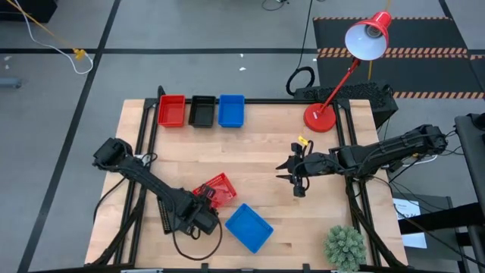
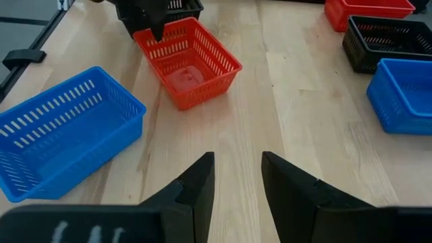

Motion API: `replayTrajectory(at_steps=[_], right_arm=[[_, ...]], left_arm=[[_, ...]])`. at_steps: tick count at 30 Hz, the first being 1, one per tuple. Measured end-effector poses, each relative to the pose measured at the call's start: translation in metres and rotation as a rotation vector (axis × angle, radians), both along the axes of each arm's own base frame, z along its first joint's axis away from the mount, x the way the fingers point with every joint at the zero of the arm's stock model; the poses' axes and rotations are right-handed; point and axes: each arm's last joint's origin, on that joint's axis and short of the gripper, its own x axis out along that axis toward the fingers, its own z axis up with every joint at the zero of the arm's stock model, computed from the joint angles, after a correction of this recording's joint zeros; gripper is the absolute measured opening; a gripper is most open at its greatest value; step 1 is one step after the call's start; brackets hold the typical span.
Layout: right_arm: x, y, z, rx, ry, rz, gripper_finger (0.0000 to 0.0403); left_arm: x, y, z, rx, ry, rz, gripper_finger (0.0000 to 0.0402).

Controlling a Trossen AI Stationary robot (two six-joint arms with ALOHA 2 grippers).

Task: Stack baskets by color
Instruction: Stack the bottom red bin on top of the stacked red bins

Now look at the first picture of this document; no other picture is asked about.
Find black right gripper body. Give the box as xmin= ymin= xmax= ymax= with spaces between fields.
xmin=289 ymin=142 xmax=335 ymax=199

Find black box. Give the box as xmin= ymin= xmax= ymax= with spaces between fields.
xmin=0 ymin=0 xmax=58 ymax=23

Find white floor cable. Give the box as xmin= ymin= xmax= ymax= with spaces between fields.
xmin=14 ymin=0 xmax=95 ymax=76

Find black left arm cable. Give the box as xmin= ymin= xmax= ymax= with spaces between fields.
xmin=92 ymin=174 xmax=129 ymax=225

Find yellow floor cable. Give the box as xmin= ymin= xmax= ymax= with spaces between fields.
xmin=5 ymin=0 xmax=87 ymax=61

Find black aluminium table frame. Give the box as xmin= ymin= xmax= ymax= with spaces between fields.
xmin=113 ymin=85 xmax=383 ymax=273

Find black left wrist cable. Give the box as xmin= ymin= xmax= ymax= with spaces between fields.
xmin=172 ymin=221 xmax=224 ymax=262

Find black hanging cable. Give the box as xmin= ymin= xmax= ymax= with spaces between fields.
xmin=285 ymin=0 xmax=316 ymax=97

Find black right cable bundle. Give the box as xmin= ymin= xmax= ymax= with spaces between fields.
xmin=346 ymin=177 xmax=408 ymax=268

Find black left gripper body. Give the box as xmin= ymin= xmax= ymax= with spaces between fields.
xmin=176 ymin=196 xmax=221 ymax=236

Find black beam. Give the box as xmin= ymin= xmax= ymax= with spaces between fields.
xmin=397 ymin=202 xmax=485 ymax=235

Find white paper sign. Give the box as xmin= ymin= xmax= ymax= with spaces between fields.
xmin=393 ymin=197 xmax=428 ymax=250

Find black cable bundle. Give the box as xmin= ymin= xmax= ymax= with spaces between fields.
xmin=90 ymin=189 xmax=147 ymax=266
xmin=346 ymin=177 xmax=408 ymax=268

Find black hazard-striped floor mat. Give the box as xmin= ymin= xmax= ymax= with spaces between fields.
xmin=312 ymin=16 xmax=485 ymax=100

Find black side table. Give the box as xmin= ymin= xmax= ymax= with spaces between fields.
xmin=454 ymin=112 xmax=485 ymax=228

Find black left cable bundle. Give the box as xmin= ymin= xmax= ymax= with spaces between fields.
xmin=90 ymin=189 xmax=147 ymax=266

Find green artificial plant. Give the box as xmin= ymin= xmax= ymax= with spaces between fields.
xmin=324 ymin=224 xmax=368 ymax=272

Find red desk lamp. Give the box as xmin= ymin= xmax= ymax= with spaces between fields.
xmin=302 ymin=10 xmax=393 ymax=133

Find thin black floor cable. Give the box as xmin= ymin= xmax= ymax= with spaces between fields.
xmin=261 ymin=0 xmax=289 ymax=11

